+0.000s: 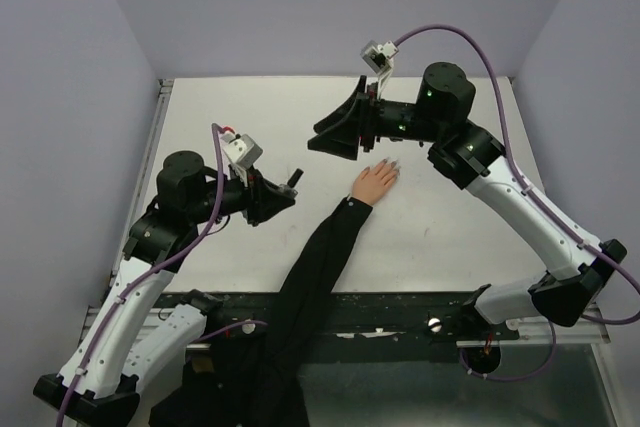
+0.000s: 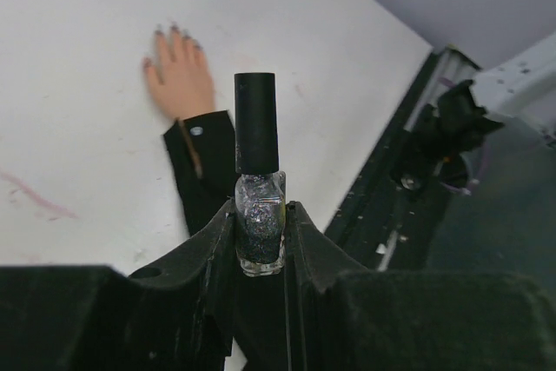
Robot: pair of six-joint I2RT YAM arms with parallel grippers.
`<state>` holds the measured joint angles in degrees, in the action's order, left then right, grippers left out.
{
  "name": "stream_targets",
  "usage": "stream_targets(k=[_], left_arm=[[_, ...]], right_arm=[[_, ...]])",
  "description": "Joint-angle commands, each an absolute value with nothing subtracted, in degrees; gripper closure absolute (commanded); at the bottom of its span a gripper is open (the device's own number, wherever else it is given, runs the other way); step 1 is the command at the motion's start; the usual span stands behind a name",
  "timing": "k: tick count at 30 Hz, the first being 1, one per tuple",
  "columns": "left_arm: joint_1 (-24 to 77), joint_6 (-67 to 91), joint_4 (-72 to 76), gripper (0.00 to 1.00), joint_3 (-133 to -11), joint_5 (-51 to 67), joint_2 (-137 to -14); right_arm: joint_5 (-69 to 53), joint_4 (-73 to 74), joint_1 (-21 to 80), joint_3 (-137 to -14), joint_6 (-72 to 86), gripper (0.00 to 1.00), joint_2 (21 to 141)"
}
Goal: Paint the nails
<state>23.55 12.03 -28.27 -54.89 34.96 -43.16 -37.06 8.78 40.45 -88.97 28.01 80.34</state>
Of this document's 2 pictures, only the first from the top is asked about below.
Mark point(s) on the metal sheet panel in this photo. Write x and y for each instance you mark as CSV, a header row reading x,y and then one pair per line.
x,y
569,393

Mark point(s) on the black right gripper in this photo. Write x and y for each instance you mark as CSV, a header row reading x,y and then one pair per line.
x,y
343,140

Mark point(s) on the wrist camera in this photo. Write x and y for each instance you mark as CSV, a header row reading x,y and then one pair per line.
x,y
380,58
241,151

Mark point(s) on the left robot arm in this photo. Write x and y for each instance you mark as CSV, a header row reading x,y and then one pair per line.
x,y
103,382

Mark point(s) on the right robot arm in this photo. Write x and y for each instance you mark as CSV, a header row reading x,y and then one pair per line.
x,y
577,266

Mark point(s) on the glitter nail polish bottle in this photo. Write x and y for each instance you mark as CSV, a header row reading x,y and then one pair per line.
x,y
287,191

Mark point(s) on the aluminium rail frame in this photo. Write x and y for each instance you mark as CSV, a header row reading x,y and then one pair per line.
x,y
426,236

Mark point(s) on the black sleeve forearm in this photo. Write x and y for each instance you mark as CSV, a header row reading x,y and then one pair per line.
x,y
254,378

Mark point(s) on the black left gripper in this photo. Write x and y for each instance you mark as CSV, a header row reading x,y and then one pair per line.
x,y
262,199

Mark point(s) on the mannequin hand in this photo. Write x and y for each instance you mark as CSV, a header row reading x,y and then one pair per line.
x,y
373,183

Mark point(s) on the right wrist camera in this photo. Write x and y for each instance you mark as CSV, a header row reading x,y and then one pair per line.
x,y
380,58

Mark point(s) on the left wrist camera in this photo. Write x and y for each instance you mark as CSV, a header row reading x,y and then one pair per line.
x,y
241,151

